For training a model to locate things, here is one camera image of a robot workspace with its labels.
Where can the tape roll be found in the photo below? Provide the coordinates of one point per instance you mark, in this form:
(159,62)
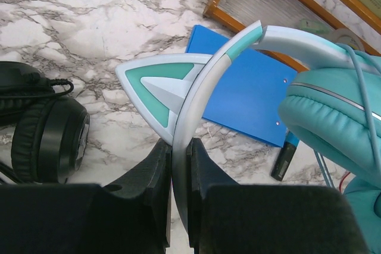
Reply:
(347,37)

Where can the teal cat-ear headphones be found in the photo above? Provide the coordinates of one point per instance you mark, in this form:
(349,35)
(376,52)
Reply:
(323,93)

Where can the black blue headphones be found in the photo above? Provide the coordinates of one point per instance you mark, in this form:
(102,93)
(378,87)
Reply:
(51,128)

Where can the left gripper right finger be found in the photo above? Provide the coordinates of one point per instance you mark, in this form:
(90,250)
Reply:
(227,217)

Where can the wooden shelf rack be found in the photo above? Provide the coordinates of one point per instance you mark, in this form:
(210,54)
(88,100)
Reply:
(336,14)

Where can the black blue marker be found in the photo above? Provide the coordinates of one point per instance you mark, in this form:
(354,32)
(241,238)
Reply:
(284,157)

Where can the blue notebook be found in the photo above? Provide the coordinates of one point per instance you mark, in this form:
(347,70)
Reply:
(247,97)

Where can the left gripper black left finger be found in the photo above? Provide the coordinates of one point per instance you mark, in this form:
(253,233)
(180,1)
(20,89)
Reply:
(129,215)

